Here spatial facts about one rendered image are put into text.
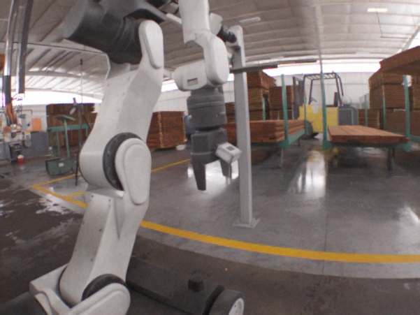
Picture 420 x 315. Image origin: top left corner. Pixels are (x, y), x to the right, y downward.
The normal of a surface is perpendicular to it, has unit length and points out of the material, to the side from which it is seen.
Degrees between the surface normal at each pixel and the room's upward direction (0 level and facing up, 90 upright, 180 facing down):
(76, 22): 83
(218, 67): 89
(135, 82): 111
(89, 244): 54
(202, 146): 94
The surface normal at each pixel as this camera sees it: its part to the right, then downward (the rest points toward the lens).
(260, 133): -0.47, 0.16
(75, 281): -0.34, -0.66
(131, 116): 0.88, 0.02
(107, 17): 0.82, 0.40
